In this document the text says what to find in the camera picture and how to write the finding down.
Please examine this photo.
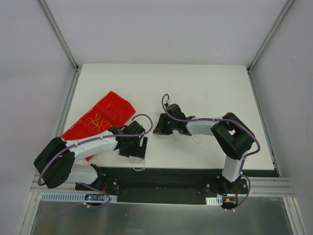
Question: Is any left white cable duct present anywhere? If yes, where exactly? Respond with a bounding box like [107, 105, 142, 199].
[41, 192, 117, 204]

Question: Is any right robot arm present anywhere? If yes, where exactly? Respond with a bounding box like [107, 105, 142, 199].
[153, 104, 261, 193]

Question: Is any white cable duct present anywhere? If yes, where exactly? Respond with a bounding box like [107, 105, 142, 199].
[41, 192, 117, 204]
[205, 197, 223, 206]

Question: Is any aluminium frame post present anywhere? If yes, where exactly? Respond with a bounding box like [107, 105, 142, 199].
[246, 0, 295, 74]
[38, 0, 83, 71]

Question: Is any left aluminium frame post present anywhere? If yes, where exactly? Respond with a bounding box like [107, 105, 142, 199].
[38, 0, 83, 71]

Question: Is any right white cable duct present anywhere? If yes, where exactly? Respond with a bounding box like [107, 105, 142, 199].
[205, 197, 223, 206]

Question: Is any right aluminium frame post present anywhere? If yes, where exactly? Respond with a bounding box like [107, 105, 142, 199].
[246, 0, 295, 74]

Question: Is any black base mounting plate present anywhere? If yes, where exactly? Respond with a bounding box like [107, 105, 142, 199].
[74, 166, 278, 204]

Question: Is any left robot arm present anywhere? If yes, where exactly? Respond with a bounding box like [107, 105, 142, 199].
[34, 121, 148, 190]

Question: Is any red plastic divided tray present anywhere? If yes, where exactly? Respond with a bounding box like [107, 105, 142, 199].
[60, 91, 136, 162]

